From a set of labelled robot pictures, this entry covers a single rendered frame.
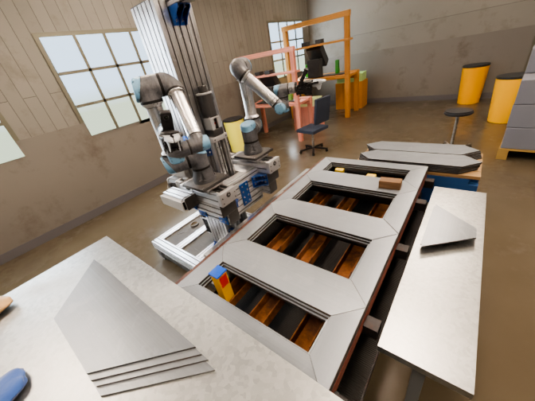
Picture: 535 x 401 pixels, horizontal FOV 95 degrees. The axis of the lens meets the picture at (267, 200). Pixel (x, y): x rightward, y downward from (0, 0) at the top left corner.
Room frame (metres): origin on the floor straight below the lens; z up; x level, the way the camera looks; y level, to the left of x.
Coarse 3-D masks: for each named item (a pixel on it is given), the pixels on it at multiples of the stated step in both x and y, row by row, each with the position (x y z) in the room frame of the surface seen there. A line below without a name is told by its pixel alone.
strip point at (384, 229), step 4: (384, 220) 0.97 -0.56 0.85; (380, 224) 0.94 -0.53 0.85; (384, 224) 0.94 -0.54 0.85; (388, 224) 0.93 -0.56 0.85; (380, 228) 0.91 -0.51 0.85; (384, 228) 0.91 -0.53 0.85; (388, 228) 0.90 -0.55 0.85; (392, 228) 0.90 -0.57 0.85; (376, 232) 0.89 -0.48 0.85; (380, 232) 0.89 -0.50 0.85; (384, 232) 0.88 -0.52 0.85; (388, 232) 0.88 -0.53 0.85; (392, 232) 0.87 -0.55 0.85; (396, 232) 0.86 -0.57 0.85; (376, 236) 0.87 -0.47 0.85; (380, 236) 0.86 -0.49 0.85; (384, 236) 0.86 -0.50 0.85
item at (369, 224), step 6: (366, 216) 1.03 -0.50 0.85; (372, 216) 1.02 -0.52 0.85; (366, 222) 0.98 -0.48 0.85; (372, 222) 0.97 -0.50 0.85; (378, 222) 0.96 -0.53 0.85; (360, 228) 0.94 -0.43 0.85; (366, 228) 0.93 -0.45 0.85; (372, 228) 0.93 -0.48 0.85; (354, 234) 0.91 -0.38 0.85; (360, 234) 0.90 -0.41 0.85; (366, 234) 0.89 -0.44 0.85; (372, 234) 0.89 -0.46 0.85
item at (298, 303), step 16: (304, 192) 1.46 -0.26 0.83; (352, 192) 1.34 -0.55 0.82; (368, 192) 1.28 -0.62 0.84; (304, 224) 1.09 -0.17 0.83; (352, 240) 0.90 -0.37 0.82; (368, 240) 0.86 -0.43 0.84; (240, 272) 0.82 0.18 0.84; (272, 288) 0.70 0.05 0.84; (304, 304) 0.60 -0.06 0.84; (368, 304) 0.55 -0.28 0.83; (256, 320) 0.58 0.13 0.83
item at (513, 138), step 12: (528, 72) 3.00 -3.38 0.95; (528, 84) 2.71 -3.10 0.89; (528, 96) 2.69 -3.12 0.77; (516, 108) 2.74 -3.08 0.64; (528, 108) 2.66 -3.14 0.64; (516, 120) 2.71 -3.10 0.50; (528, 120) 2.63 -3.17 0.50; (516, 132) 2.68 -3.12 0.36; (528, 132) 2.61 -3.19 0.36; (504, 144) 2.74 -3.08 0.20; (516, 144) 2.66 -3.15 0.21; (528, 144) 2.58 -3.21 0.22; (504, 156) 2.71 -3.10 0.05
